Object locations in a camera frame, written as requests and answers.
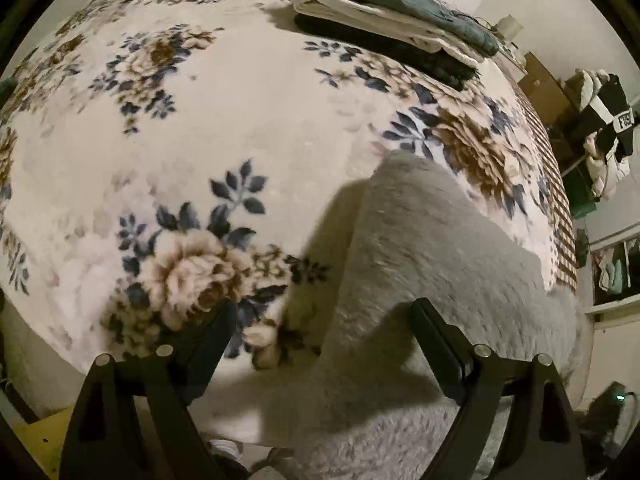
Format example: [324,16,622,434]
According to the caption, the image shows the large cardboard box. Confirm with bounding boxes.
[516,51,577,122]

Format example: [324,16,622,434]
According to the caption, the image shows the grey fluffy towel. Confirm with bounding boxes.
[207,150,588,480]

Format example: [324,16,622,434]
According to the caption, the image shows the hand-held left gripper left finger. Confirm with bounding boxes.
[59,300,237,480]

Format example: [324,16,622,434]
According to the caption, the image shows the chair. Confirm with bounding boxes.
[555,152,603,218]

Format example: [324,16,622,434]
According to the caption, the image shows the black and white jacket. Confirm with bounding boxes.
[564,72,637,171]

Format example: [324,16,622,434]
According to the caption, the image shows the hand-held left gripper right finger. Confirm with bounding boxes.
[410,297,586,480]

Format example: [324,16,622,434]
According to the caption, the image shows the yellow box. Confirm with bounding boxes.
[14,404,77,480]

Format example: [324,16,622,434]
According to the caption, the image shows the folded dark pants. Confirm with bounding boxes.
[294,12,479,93]

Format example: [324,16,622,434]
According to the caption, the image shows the white wardrobe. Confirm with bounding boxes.
[575,195,640,323]

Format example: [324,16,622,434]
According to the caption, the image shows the folded white pants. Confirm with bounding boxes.
[292,0,485,67]

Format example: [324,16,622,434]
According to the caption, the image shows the floral bed blanket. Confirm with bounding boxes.
[0,0,578,448]

